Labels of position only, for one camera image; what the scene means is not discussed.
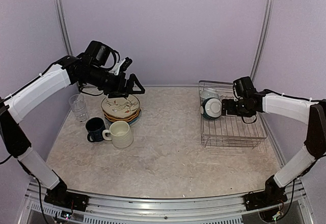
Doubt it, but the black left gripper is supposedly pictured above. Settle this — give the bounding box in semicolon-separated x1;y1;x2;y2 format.
81;64;145;98

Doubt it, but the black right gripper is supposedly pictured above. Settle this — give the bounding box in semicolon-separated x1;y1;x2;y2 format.
222;98;253;117

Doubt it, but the cream bird pattern plate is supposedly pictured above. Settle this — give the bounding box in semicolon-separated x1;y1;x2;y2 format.
101;95;141;118

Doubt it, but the yellow polka dot plate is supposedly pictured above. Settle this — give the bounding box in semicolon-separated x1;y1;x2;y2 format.
104;116;140;125

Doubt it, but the blue polka dot plate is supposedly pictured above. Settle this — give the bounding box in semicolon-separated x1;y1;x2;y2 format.
128;115;141;126

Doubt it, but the white mug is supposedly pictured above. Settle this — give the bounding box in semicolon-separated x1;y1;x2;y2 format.
102;121;133;149

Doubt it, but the dark blue mug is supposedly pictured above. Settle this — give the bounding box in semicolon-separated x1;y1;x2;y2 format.
85;117;105;143

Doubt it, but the small clear glass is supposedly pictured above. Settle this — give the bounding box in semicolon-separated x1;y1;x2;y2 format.
71;100;87;116

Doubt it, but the large clear glass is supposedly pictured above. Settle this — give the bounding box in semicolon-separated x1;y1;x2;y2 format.
68;94;89;123

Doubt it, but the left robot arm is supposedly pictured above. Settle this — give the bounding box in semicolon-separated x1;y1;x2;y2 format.
1;40;145;206

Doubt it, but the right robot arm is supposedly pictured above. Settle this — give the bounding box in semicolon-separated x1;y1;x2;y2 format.
222;76;325;206

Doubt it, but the teal white bowl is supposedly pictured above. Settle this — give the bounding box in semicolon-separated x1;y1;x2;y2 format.
200;98;222;120

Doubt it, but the light green bowl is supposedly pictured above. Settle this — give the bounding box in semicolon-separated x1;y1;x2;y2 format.
200;88;220;100

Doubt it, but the back aluminium rail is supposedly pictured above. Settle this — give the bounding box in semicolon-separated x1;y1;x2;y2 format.
144;84;198;88

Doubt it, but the aluminium rail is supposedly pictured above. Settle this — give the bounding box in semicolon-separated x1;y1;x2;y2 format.
144;84;198;88
15;180;317;223

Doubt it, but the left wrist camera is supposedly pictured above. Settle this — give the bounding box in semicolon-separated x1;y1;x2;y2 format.
110;57;132;76

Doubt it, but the wire dish rack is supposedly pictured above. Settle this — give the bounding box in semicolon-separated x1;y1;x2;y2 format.
198;80;267;148

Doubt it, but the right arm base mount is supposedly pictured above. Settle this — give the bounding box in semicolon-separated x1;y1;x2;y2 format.
243;175;288;211

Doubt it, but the front aluminium rail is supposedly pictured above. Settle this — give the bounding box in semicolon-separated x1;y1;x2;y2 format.
15;180;317;223

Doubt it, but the left aluminium post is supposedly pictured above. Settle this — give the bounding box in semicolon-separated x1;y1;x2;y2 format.
54;0;73;55

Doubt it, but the aluminium post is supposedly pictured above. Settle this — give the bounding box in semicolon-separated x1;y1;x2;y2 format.
250;0;274;81
54;0;73;55

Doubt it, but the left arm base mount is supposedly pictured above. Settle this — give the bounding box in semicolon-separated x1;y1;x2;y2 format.
44;178;89;212

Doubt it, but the right aluminium post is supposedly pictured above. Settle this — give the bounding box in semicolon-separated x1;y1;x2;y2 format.
250;0;274;81

